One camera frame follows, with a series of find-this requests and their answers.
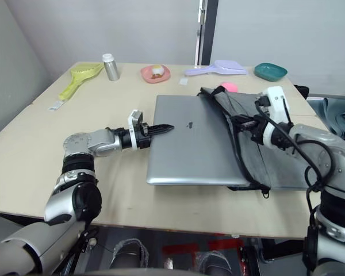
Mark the silver laptop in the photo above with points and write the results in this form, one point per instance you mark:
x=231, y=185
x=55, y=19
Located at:
x=189, y=149

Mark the dark door post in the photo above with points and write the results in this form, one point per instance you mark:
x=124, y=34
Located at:
x=210, y=31

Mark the pink square plate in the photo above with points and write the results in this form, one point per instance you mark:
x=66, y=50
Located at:
x=146, y=74

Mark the small orange toy food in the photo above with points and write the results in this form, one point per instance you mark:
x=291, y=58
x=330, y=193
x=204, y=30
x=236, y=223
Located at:
x=156, y=76

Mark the pink computer mouse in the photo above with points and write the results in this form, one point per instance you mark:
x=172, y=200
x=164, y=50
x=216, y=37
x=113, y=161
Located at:
x=230, y=86

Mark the small white label strip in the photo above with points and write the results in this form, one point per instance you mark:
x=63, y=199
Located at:
x=55, y=105

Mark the small clear plastic card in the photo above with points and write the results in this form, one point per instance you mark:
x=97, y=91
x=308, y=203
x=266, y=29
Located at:
x=183, y=81

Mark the white toy egg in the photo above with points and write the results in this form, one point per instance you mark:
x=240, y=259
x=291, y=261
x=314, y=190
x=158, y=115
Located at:
x=157, y=69

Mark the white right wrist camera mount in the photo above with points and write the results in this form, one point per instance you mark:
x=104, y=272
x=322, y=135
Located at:
x=276, y=97

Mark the silver bottle with white cap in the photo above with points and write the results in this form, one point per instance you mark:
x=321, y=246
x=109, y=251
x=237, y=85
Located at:
x=111, y=70

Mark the teal cloth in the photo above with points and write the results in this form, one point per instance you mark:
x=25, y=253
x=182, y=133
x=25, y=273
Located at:
x=333, y=115

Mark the yellow-green plastic scoop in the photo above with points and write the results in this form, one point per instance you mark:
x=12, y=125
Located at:
x=83, y=73

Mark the black chair back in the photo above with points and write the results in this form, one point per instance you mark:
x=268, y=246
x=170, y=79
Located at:
x=302, y=91

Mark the teal plastic bowl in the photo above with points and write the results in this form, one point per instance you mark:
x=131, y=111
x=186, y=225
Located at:
x=270, y=72

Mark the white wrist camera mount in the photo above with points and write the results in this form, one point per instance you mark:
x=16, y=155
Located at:
x=276, y=97
x=133, y=117

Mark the grey laptop bag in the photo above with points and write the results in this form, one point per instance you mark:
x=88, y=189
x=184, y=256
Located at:
x=276, y=169

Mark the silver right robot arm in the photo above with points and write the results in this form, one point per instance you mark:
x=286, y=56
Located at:
x=313, y=135

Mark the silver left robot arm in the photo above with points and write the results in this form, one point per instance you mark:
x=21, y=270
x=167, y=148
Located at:
x=83, y=141

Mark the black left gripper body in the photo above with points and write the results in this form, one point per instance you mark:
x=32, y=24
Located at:
x=144, y=142

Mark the dark grey rounded shape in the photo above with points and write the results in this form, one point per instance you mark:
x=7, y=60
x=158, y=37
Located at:
x=214, y=263
x=129, y=254

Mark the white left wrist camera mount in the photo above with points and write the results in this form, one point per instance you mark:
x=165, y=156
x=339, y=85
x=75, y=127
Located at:
x=133, y=117

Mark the lavender plastic scoop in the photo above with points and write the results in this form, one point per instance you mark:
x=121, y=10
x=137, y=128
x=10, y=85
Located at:
x=227, y=67

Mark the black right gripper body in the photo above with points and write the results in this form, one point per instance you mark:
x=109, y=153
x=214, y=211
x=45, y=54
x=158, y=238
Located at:
x=258, y=128

